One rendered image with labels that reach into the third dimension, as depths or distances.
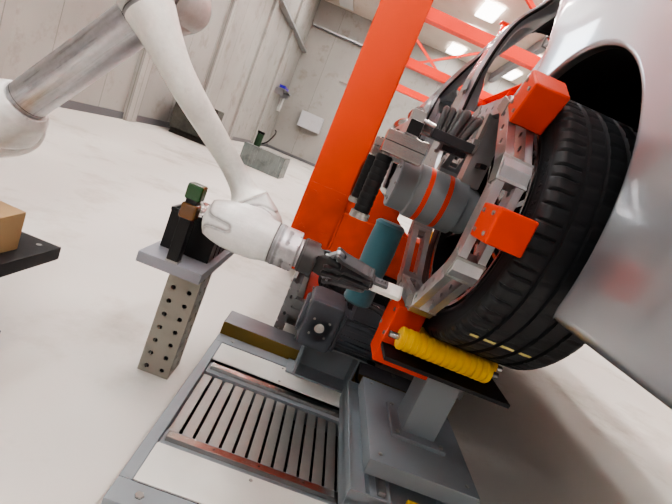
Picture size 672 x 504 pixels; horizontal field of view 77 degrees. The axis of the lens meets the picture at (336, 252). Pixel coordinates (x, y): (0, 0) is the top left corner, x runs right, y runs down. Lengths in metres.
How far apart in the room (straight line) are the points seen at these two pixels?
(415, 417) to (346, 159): 0.86
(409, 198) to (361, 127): 0.54
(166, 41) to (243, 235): 0.39
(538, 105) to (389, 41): 0.74
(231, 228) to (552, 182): 0.62
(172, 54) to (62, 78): 0.40
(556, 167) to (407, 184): 0.33
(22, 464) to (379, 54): 1.47
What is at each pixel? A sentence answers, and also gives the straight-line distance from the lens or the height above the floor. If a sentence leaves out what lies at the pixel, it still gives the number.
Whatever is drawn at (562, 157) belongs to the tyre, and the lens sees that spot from 0.91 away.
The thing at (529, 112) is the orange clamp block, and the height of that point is 1.08.
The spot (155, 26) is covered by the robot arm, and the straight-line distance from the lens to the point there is 0.96.
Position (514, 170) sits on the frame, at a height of 0.96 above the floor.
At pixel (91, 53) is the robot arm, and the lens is 1.23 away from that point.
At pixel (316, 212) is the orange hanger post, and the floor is 0.64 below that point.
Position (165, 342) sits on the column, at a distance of 1.46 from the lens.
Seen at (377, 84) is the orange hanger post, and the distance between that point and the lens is 1.55.
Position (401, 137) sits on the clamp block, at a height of 0.94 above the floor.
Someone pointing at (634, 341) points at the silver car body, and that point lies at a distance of 0.68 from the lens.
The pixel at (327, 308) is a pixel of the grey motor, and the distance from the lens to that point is 1.40.
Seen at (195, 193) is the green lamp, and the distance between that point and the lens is 1.09.
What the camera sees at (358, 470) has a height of 0.15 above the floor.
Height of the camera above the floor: 0.85
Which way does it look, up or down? 12 degrees down
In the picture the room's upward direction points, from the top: 23 degrees clockwise
